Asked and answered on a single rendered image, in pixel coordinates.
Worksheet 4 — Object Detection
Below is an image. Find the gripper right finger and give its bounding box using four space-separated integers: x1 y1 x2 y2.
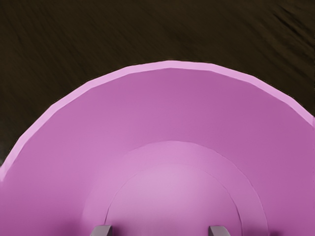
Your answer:
208 225 230 236

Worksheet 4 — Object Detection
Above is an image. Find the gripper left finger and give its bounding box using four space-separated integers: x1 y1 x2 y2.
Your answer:
91 225 114 236

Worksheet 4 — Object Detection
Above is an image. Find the pink bowl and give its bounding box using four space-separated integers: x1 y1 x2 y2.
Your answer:
0 59 315 236

